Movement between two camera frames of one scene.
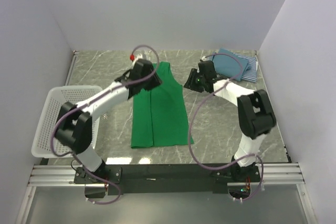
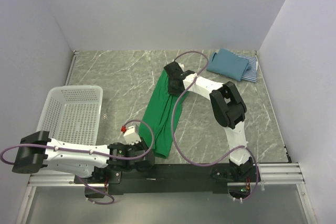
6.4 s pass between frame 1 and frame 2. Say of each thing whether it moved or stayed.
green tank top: moved
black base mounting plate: stayed
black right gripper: moved
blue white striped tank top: stayed
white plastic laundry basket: stayed
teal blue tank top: stayed
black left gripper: moved
